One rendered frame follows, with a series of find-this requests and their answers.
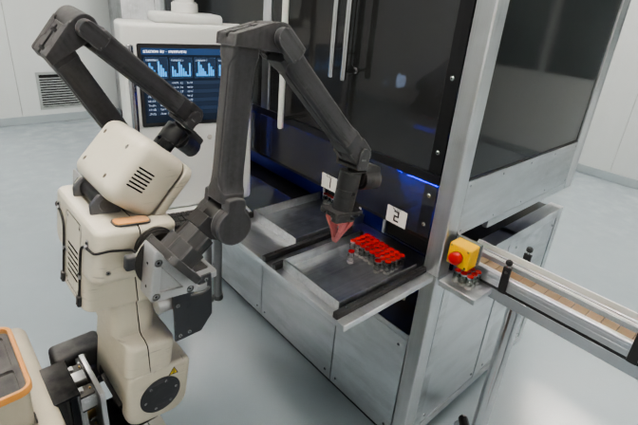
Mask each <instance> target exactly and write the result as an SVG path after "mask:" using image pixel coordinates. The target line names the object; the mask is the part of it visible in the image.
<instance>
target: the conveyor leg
mask: <svg viewBox="0 0 638 425"><path fill-rule="evenodd" d="M521 317H522V315H520V314H518V313H516V312H515V311H513V310H512V309H510V308H509V307H507V306H506V310H505V313H504V316H503V320H502V323H501V327H500V330H499V332H498V336H497V341H496V345H495V348H494V351H493V355H492V358H491V360H490V364H489V367H488V370H487V374H486V377H485V380H484V383H483V386H482V389H481V393H480V396H479V399H478V405H477V408H476V411H475V414H474V417H473V421H472V424H471V425H487V423H488V420H489V417H490V414H491V412H492V409H493V405H494V402H495V399H496V396H497V391H498V388H499V385H500V382H501V379H502V376H503V373H504V370H505V367H506V364H507V361H508V358H509V355H510V352H511V349H512V346H513V343H514V340H515V337H516V332H517V329H518V326H519V323H520V320H521Z"/></svg>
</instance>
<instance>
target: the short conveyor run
mask: <svg viewBox="0 0 638 425"><path fill-rule="evenodd" d="M478 242H479V243H481V244H482V245H483V246H484V248H483V252H482V255H481V258H480V262H479V263H478V265H477V266H474V268H475V270H480V271H481V275H480V281H481V282H482V283H484V284H485V285H487V286H490V287H491V288H492V289H493V290H492V293H491V294H490V295H488V297H490V298H492V299H493V300H495V301H497V302H499V303H501V304H502V305H505V306H507V307H509V308H510V309H512V310H513V311H515V312H516V313H518V314H520V315H522V316H524V317H525V318H527V319H529V320H531V321H532V322H534V323H537V324H539V325H540V326H542V327H544V328H546V329H548V330H549V331H551V332H553V333H554V334H555V335H557V336H559V337H561V338H563V339H564V340H566V341H568V342H570V343H572V344H574V345H576V346H578V347H579V348H581V349H583V350H585V351H586V352H588V353H590V354H592V355H594V356H595V357H597V358H598V359H600V360H602V361H604V362H606V363H608V364H609V365H611V366H613V367H615V368H617V369H618V370H620V371H622V372H624V373H625V374H627V375H629V376H631V377H633V378H634V379H637V380H638V313H637V312H635V311H633V310H631V309H629V308H626V307H624V306H622V305H619V304H617V303H616V302H614V301H611V300H609V299H607V298H605V297H603V296H601V295H599V294H597V293H594V292H592V291H590V290H588V289H586V288H584V287H582V286H579V285H577V284H575V283H573V282H571V281H569V280H567V279H565V278H562V277H560V276H558V275H556V274H554V273H552V272H550V271H548V270H546V269H544V268H541V267H539V266H537V265H535V264H533V263H531V260H532V257H533V256H532V255H531V254H530V253H532V252H533V251H534V249H533V248H532V247H527V249H526V251H527V252H525V253H524V255H523V258H520V257H518V256H516V255H513V254H512V253H510V252H508V251H506V250H504V249H501V248H498V247H496V246H494V245H492V244H490V243H488V242H486V241H484V240H481V239H479V240H478Z"/></svg>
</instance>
